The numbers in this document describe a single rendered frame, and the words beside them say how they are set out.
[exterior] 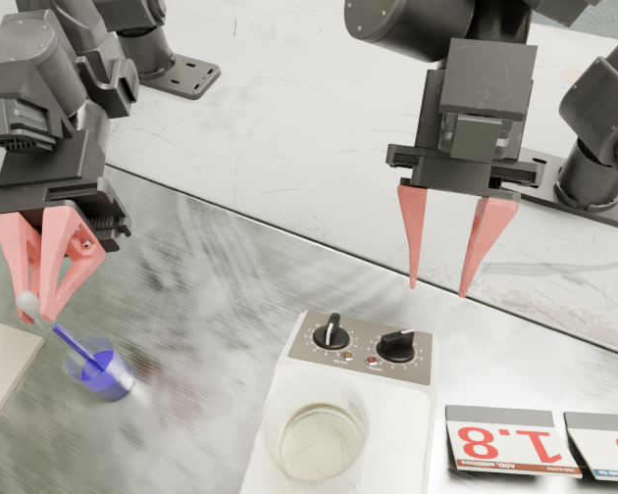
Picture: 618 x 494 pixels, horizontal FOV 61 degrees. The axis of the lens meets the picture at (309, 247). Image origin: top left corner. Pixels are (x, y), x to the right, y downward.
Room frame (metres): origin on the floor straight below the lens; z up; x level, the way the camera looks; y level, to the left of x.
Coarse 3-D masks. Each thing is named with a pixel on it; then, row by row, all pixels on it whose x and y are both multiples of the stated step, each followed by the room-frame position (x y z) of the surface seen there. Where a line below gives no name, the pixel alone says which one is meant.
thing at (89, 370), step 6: (96, 354) 0.21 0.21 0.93; (102, 354) 0.21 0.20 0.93; (108, 354) 0.21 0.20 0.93; (102, 360) 0.21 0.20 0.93; (108, 360) 0.21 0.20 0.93; (84, 366) 0.20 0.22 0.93; (90, 366) 0.20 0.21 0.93; (84, 372) 0.20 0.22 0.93; (90, 372) 0.20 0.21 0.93; (96, 372) 0.20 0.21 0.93; (84, 378) 0.19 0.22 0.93; (90, 378) 0.19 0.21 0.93
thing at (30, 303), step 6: (24, 294) 0.20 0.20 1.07; (30, 294) 0.20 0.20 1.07; (24, 300) 0.19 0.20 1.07; (30, 300) 0.19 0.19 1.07; (36, 300) 0.20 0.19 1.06; (24, 306) 0.19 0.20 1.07; (30, 306) 0.19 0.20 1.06; (36, 306) 0.19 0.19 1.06; (30, 312) 0.19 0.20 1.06; (36, 312) 0.19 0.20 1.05; (36, 318) 0.19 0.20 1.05; (42, 318) 0.19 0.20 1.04; (48, 324) 0.19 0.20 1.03
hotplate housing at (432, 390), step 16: (432, 352) 0.17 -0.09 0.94; (336, 368) 0.16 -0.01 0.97; (432, 368) 0.15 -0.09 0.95; (400, 384) 0.14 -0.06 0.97; (416, 384) 0.14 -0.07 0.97; (432, 384) 0.13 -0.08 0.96; (432, 400) 0.12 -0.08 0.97; (432, 416) 0.11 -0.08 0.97; (256, 432) 0.11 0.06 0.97; (432, 432) 0.10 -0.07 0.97; (432, 448) 0.09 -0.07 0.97
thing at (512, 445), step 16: (464, 432) 0.11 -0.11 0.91; (480, 432) 0.11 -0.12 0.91; (496, 432) 0.10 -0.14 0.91; (512, 432) 0.10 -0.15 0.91; (528, 432) 0.10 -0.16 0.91; (544, 432) 0.10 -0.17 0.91; (464, 448) 0.09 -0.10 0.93; (480, 448) 0.09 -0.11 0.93; (496, 448) 0.09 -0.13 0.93; (512, 448) 0.09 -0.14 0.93; (528, 448) 0.09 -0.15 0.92; (544, 448) 0.09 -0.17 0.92; (560, 448) 0.08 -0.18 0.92; (544, 464) 0.07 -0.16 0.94; (560, 464) 0.07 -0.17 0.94
